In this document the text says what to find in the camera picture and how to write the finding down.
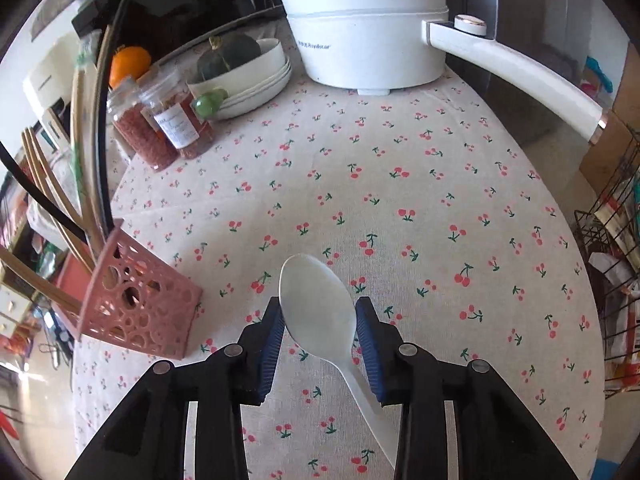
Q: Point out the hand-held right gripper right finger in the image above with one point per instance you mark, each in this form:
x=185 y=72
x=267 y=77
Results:
x=372 y=360

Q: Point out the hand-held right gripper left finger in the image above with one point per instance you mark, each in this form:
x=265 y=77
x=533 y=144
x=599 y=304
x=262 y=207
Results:
x=267 y=355

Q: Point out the white plastic spoon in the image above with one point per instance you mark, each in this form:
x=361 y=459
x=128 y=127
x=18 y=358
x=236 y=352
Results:
x=315 y=305

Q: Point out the pink perforated utensil basket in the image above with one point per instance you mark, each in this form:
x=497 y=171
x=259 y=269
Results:
x=150 y=305

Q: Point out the thin black chopstick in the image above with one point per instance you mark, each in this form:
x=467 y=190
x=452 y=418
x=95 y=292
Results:
x=107 y=135

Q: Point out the labelled clear jar red contents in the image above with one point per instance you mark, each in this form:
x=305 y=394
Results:
x=185 y=125

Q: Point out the clear jar of red grains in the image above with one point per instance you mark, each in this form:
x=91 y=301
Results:
x=145 y=140

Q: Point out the white plate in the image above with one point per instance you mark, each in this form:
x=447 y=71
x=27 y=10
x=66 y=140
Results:
x=277 y=82
x=260 y=102

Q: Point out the small green fruit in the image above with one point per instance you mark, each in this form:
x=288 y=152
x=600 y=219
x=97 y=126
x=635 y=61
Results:
x=207 y=105

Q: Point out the dark green kabocha squash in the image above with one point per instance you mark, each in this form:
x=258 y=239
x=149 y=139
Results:
x=230 y=60

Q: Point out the brown cardboard box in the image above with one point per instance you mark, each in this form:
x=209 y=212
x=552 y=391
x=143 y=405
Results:
x=607 y=150

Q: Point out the orange fruit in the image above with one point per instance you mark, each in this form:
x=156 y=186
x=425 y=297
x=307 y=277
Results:
x=130 y=62

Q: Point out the black microwave oven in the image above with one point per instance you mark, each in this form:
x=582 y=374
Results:
x=175 y=25

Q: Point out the cream white kitchen appliance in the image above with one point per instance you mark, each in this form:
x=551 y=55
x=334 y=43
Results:
x=50 y=80

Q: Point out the teal plastic item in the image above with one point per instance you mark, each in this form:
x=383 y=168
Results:
x=599 y=75

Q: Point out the grey refrigerator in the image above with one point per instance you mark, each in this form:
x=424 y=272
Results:
x=525 y=5

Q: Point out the floral cover cloth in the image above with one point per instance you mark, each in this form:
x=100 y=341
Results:
x=65 y=0

